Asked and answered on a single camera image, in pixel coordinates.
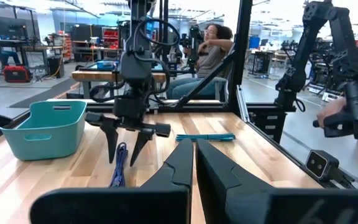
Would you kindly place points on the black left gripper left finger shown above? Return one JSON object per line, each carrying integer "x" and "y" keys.
{"x": 166, "y": 205}

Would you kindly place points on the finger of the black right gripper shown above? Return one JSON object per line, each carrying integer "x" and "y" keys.
{"x": 141, "y": 143}
{"x": 111, "y": 140}

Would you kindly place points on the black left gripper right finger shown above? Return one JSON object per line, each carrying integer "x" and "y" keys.
{"x": 228, "y": 199}

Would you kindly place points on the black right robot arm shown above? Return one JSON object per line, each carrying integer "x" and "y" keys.
{"x": 137, "y": 67}

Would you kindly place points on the black background robot arm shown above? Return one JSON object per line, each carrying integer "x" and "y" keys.
{"x": 193, "y": 43}

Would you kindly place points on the wooden background table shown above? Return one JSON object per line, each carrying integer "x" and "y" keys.
{"x": 98, "y": 75}

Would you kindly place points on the blue container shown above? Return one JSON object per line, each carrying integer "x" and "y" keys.
{"x": 104, "y": 65}

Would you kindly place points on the teal plastic bin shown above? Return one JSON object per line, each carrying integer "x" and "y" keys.
{"x": 47, "y": 140}

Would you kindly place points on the red parts bins shelf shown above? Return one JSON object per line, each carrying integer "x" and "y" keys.
{"x": 110, "y": 35}

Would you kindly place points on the black floor mat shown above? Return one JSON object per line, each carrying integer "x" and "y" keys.
{"x": 45, "y": 95}

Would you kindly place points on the seated person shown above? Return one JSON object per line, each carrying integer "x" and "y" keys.
{"x": 211, "y": 59}

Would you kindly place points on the red tool box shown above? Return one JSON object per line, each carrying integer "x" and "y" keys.
{"x": 15, "y": 74}

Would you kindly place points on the person's hand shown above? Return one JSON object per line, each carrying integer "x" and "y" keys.
{"x": 331, "y": 110}

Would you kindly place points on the black computer monitor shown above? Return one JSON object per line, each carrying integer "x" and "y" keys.
{"x": 8, "y": 28}

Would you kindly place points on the black table-level camera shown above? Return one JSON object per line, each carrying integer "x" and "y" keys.
{"x": 320, "y": 165}

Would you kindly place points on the black aluminium table frame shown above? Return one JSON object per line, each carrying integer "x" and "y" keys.
{"x": 241, "y": 62}

